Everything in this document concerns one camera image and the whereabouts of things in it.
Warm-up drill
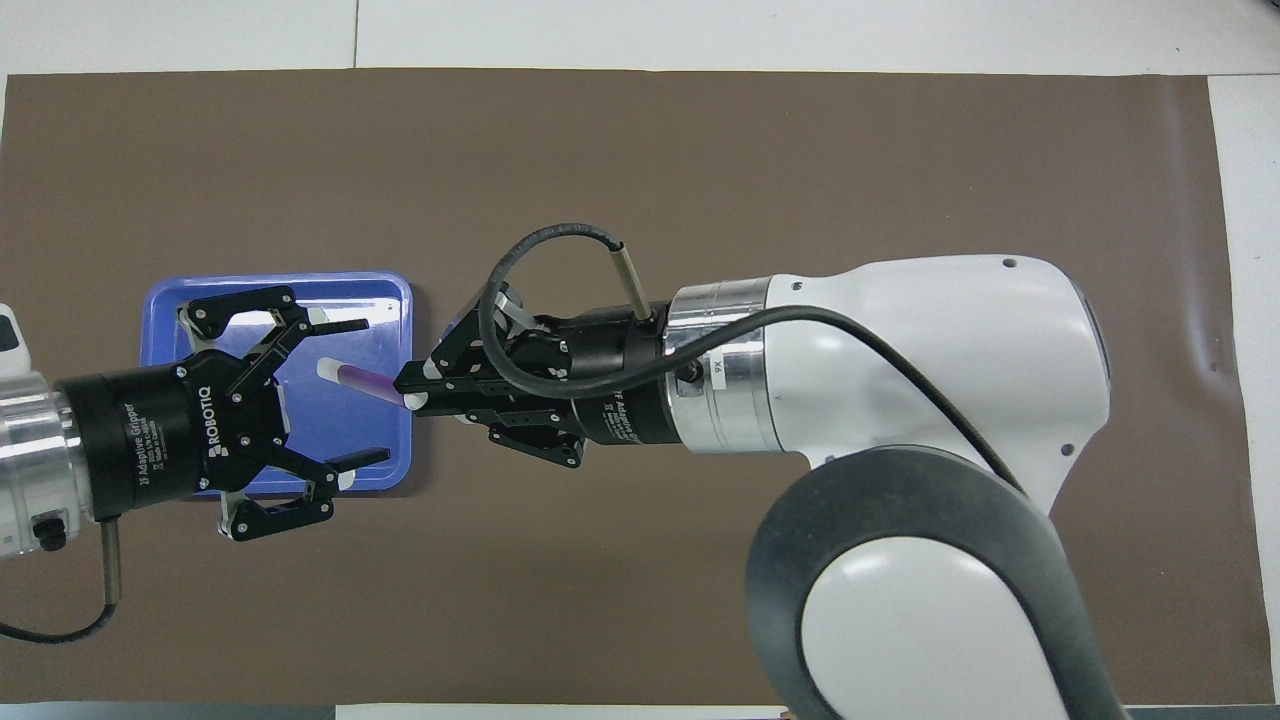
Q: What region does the blue plastic tray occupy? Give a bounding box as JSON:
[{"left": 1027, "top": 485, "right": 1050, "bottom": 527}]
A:
[{"left": 140, "top": 270, "right": 414, "bottom": 498}]

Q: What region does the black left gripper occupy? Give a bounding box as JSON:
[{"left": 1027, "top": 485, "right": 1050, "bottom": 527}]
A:
[{"left": 58, "top": 285, "right": 393, "bottom": 543}]

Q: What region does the purple marker pen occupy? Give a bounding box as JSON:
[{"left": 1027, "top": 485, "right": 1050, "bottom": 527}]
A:
[{"left": 316, "top": 358, "right": 411, "bottom": 409}]

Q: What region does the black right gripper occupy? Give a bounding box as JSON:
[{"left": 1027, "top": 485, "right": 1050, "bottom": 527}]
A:
[{"left": 395, "top": 284, "right": 673, "bottom": 469}]

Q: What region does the brown table mat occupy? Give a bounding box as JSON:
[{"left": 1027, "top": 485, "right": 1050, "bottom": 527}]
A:
[{"left": 0, "top": 68, "right": 1251, "bottom": 706}]

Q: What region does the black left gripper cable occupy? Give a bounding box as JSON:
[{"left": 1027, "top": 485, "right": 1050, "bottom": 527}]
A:
[{"left": 0, "top": 515, "right": 123, "bottom": 643}]

